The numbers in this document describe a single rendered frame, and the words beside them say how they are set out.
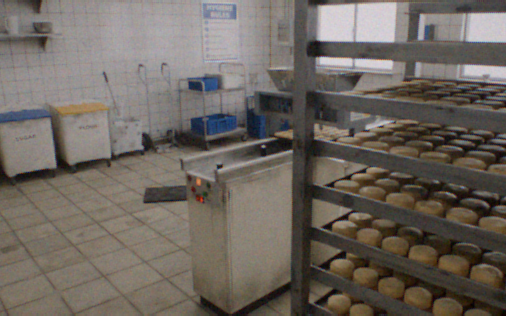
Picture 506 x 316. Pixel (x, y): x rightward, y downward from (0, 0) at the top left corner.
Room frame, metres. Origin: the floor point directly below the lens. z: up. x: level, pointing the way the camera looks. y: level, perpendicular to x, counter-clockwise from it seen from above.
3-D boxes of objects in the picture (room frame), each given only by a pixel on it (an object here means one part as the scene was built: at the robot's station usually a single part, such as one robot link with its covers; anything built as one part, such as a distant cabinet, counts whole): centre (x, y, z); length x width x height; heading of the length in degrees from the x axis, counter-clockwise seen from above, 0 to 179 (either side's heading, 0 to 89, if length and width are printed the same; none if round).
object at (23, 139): (4.74, 2.80, 0.38); 0.64 x 0.54 x 0.77; 41
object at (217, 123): (6.32, 0.86, 0.29); 0.56 x 0.38 x 0.20; 140
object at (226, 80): (6.46, 0.74, 0.90); 0.44 x 0.36 x 0.20; 50
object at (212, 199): (2.14, 0.37, 0.77); 0.24 x 0.04 x 0.14; 46
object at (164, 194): (4.15, 0.98, 0.02); 0.60 x 0.40 x 0.03; 102
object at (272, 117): (2.76, -0.24, 1.01); 0.72 x 0.33 x 0.34; 46
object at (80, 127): (5.17, 2.31, 0.38); 0.64 x 0.54 x 0.77; 39
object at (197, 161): (2.94, -0.22, 0.87); 2.01 x 0.03 x 0.07; 136
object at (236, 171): (2.74, -0.42, 0.87); 2.01 x 0.03 x 0.07; 136
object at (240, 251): (2.40, 0.11, 0.45); 0.70 x 0.34 x 0.90; 136
